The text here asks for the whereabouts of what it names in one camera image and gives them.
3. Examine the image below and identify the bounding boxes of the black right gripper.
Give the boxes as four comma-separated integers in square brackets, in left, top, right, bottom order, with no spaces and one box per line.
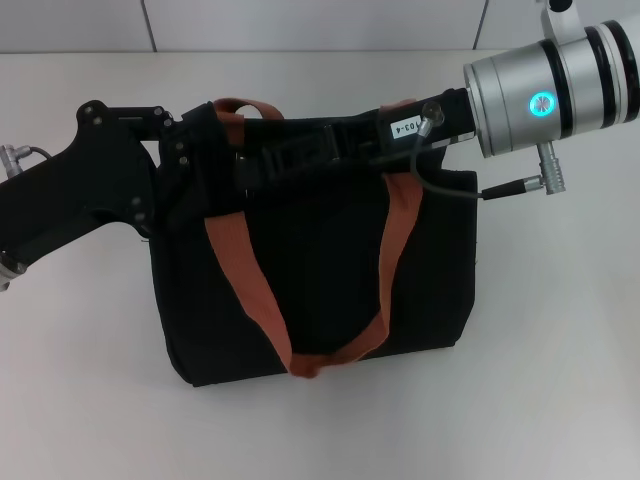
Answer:
[319,87,477,162]

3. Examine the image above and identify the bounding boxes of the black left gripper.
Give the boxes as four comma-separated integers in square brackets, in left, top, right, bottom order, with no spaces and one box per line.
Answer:
[0,99,222,267]

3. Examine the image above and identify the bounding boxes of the right gripper grey cable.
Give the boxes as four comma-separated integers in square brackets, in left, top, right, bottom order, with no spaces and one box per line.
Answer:
[368,99,560,202]

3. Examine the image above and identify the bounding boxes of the black food bag orange handles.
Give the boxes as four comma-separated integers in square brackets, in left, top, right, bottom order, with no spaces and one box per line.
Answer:
[148,97,479,389]

